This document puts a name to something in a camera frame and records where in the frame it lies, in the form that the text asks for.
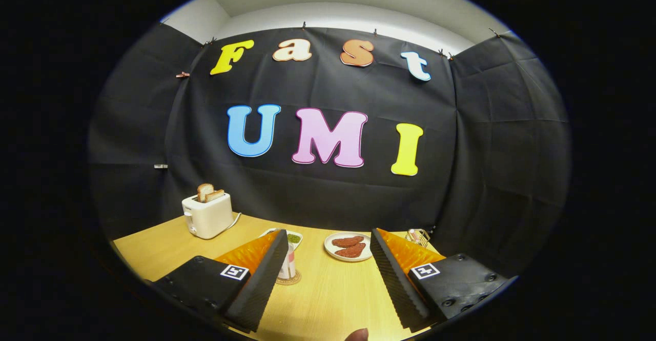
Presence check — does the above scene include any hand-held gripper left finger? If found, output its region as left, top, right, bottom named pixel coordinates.
left=151, top=229, right=290, bottom=333

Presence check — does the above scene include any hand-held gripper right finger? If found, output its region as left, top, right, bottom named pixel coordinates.
left=370, top=228, right=517, bottom=331

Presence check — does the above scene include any clear juice bottle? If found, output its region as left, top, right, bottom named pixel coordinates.
left=278, top=244, right=296, bottom=280

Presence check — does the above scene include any wooden table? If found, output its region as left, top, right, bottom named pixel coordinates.
left=112, top=213, right=446, bottom=341

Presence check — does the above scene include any round white plate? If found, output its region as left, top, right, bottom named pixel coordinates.
left=324, top=232, right=373, bottom=263

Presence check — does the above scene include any cream toaster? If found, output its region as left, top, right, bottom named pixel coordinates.
left=181, top=192, right=234, bottom=239

